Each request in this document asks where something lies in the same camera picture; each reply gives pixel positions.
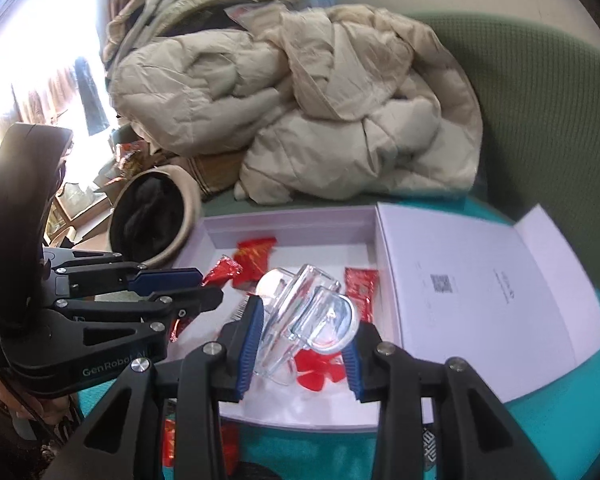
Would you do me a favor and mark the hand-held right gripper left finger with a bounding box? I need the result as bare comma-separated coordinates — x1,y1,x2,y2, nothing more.
45,294,267,480

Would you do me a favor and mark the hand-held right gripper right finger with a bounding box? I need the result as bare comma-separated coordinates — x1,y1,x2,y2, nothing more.
341,321,548,480

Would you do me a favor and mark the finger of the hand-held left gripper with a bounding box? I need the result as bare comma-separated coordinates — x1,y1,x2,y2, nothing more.
55,287,224,332
55,252,203,299

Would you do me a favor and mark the red foil packet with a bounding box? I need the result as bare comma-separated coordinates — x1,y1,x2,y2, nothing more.
169,255,243,343

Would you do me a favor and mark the clear plastic toy with red fan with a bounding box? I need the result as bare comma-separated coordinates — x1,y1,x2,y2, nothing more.
252,264,362,395

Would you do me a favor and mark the white cardboard box with lid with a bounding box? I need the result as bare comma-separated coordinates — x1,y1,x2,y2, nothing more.
170,202,600,433

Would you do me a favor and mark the red candy packet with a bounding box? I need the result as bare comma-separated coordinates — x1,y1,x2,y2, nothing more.
232,236,278,291

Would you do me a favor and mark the red sachet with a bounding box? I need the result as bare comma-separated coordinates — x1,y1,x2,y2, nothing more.
344,267,380,323

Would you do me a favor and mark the beige hat with black lining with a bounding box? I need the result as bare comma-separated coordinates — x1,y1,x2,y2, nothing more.
109,166,203,271

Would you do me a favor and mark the brown striped scarf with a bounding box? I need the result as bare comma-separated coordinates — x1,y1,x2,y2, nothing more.
187,152,246,201

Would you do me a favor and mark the pile of wrapped candies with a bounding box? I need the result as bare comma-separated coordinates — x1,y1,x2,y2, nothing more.
112,140,148,181

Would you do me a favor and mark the teal bubble mailer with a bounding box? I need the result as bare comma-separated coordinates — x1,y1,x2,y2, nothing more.
77,195,600,480

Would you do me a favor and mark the beige puffer jacket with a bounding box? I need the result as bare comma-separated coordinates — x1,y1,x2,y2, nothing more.
105,4,483,206

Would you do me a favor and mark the cream and black garment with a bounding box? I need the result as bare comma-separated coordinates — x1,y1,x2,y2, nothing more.
105,0,303,41

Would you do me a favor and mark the green armchair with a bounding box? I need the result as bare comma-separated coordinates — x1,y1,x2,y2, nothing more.
200,10,600,311

